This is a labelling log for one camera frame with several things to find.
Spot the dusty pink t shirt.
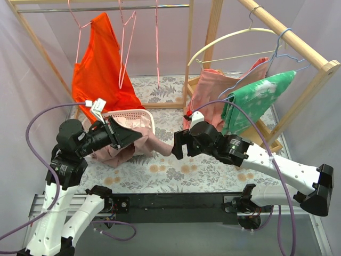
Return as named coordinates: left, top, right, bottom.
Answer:
left=90, top=128, right=173, bottom=167

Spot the pink wire hanger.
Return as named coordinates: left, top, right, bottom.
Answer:
left=118, top=0, right=136, bottom=89

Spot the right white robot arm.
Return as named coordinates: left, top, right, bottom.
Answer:
left=172, top=121, right=334, bottom=217

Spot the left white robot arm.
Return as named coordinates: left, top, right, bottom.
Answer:
left=17, top=117, right=142, bottom=255

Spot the salmon pink shirt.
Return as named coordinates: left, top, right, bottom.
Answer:
left=186, top=57, right=269, bottom=132

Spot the orange t shirt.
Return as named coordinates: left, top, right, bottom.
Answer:
left=72, top=13, right=144, bottom=113

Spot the green tie dye shirt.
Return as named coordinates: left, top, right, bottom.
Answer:
left=221, top=70, right=296, bottom=134

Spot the cream plastic hanger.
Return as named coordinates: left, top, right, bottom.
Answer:
left=187, top=5, right=276, bottom=69

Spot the pink hanger holding orange shirt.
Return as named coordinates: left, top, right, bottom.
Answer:
left=67, top=0, right=91, bottom=63

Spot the pink hanger seen edge on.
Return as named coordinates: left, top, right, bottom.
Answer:
left=155, top=0, right=160, bottom=89

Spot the white plastic laundry basket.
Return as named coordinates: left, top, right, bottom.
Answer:
left=82, top=108, right=157, bottom=157

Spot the pale pink cloth in basket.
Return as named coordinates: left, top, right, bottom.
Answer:
left=114, top=116, right=154, bottom=135

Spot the floral table mat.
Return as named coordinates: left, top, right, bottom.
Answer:
left=77, top=76, right=280, bottom=194

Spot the black base bar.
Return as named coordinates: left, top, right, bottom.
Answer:
left=108, top=192, right=254, bottom=225

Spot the right wooden clothes rack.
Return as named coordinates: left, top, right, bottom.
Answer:
left=186, top=0, right=341, bottom=154

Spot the wooden clothes rack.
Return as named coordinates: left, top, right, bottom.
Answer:
left=7, top=1, right=193, bottom=111
left=186, top=0, right=341, bottom=154

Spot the left wooden clothes rack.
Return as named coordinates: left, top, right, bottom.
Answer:
left=7, top=1, right=193, bottom=111

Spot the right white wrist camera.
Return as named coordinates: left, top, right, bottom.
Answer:
left=184, top=110, right=205, bottom=130

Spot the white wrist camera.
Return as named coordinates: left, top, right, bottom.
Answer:
left=184, top=110, right=205, bottom=130
left=85, top=98, right=107, bottom=123

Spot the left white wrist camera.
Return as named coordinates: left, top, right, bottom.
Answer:
left=85, top=98, right=107, bottom=123

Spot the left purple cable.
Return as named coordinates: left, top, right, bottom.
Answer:
left=0, top=102, right=137, bottom=255

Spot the blue wire hanger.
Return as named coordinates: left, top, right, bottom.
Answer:
left=217, top=28, right=307, bottom=100

